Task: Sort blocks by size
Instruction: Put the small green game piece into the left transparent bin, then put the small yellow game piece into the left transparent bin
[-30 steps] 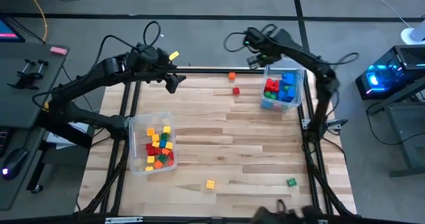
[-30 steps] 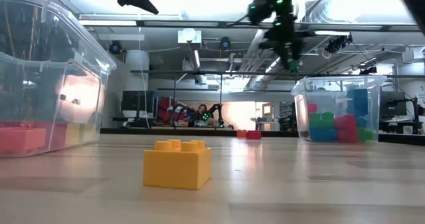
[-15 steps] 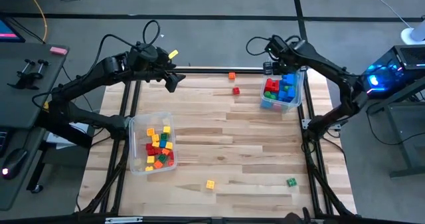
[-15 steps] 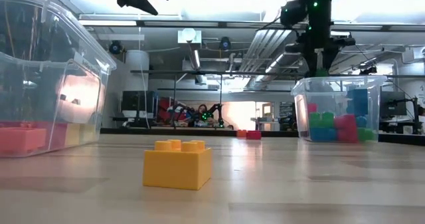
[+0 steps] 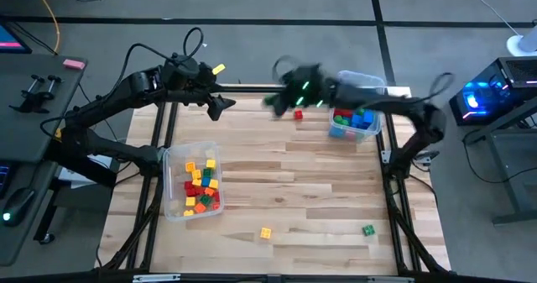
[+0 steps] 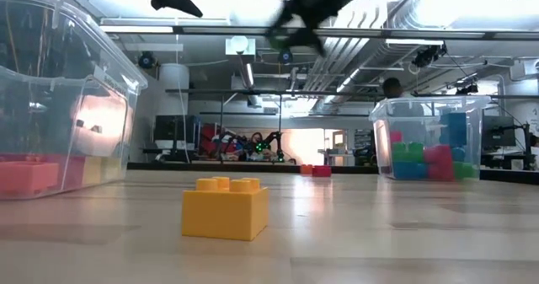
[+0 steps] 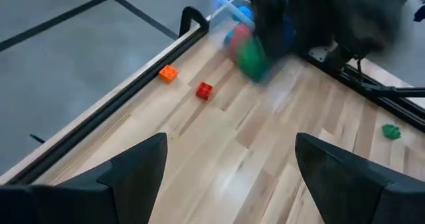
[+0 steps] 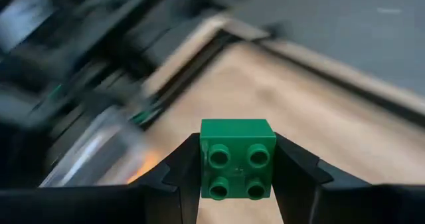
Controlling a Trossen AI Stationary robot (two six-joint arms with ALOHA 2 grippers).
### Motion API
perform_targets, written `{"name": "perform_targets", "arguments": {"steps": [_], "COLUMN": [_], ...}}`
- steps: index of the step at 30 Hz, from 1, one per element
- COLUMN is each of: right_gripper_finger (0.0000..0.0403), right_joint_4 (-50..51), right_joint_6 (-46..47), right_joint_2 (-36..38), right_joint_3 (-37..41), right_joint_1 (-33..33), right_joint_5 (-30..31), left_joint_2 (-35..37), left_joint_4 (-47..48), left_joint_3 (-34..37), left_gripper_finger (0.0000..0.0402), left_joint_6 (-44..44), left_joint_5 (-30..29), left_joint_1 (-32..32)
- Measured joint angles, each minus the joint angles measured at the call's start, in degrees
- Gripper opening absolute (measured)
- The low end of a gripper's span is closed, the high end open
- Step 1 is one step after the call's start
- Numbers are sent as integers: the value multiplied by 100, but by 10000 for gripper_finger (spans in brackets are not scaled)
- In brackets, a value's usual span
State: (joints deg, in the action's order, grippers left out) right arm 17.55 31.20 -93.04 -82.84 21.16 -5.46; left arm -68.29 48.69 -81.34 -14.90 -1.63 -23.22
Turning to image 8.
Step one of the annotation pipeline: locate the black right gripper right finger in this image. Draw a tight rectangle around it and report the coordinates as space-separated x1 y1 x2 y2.
271 133 425 224

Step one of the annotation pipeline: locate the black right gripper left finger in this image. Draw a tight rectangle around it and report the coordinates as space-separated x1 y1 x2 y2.
0 132 202 224

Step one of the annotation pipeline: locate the clear plastic bin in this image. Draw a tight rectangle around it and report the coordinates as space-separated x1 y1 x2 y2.
39 104 167 188

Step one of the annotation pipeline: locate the small green toy block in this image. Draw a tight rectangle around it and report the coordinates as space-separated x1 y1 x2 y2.
199 118 278 201

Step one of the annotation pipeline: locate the black metal table frame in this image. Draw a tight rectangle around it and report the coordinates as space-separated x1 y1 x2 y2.
132 27 425 132

